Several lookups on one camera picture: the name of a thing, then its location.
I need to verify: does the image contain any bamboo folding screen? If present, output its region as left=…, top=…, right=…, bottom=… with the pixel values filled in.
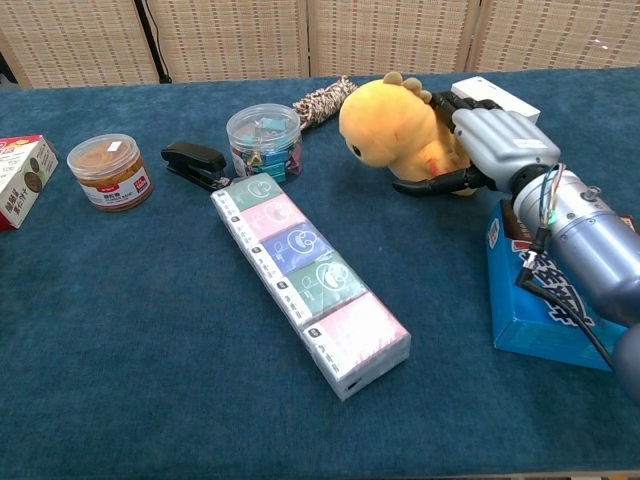
left=0, top=0, right=640, bottom=90

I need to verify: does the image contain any black stapler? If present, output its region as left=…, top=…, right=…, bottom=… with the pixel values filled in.
left=160, top=141, right=229, bottom=194

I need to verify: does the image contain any clear jar of rubber bands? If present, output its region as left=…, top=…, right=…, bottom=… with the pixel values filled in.
left=66, top=133, right=155, bottom=213

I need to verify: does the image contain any brown white rope bundle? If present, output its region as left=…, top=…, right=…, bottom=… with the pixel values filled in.
left=291, top=75, right=359, bottom=132

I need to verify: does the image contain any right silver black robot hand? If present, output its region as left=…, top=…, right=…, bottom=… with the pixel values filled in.
left=392, top=89, right=562, bottom=198

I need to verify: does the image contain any blue chocolate cookie box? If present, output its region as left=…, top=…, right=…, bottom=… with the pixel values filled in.
left=487, top=199, right=640, bottom=372

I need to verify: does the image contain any black tripod stand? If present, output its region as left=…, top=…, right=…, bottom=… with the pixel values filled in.
left=132, top=0, right=173, bottom=85

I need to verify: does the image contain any red white biscuit box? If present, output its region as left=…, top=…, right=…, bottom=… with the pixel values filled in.
left=0, top=133, right=60, bottom=231

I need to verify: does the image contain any large white cardboard box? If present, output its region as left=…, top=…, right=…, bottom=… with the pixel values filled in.
left=451, top=75, right=542, bottom=126

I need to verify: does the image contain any clear jar of binder clips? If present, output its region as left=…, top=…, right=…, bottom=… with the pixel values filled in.
left=225, top=103, right=304, bottom=184

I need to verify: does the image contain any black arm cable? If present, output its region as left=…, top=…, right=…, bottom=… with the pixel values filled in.
left=514, top=239, right=617, bottom=372

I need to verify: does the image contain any long multicolour tissue pack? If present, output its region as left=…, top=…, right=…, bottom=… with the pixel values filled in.
left=209, top=173, right=412, bottom=402

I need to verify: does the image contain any yellow plush dinosaur toy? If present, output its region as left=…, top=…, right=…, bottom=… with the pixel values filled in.
left=338, top=71, right=481, bottom=197

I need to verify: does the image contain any blue table mat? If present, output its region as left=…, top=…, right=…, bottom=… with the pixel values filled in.
left=0, top=67, right=640, bottom=480

